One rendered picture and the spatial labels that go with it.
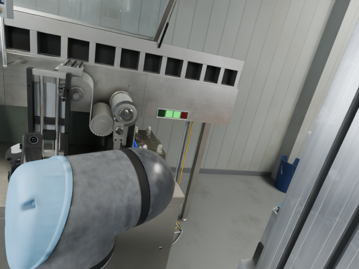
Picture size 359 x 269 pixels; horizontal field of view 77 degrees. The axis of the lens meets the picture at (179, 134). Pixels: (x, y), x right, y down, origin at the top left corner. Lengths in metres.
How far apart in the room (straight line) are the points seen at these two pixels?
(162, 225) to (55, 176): 1.13
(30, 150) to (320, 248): 0.68
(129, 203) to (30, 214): 0.10
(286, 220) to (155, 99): 1.40
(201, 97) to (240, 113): 1.67
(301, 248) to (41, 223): 0.27
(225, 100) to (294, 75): 1.99
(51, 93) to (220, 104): 1.20
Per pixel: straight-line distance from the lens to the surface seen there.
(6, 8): 1.26
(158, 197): 0.32
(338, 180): 0.27
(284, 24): 3.49
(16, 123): 1.69
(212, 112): 1.82
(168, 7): 1.43
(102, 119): 1.28
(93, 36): 1.54
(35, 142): 0.75
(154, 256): 1.54
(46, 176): 0.28
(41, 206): 0.27
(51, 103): 1.16
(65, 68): 1.20
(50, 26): 1.56
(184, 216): 2.50
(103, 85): 1.56
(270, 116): 3.63
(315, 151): 0.28
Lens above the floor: 1.60
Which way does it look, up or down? 19 degrees down
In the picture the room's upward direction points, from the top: 12 degrees clockwise
